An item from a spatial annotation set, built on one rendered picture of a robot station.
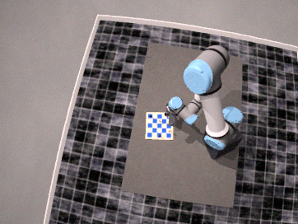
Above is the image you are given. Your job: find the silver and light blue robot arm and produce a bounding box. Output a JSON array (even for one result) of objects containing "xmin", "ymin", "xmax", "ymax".
[{"xmin": 167, "ymin": 45, "xmax": 243, "ymax": 150}]

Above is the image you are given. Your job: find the blue and cream chessboard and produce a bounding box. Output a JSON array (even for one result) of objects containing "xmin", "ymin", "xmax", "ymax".
[{"xmin": 146, "ymin": 112, "xmax": 173, "ymax": 140}]

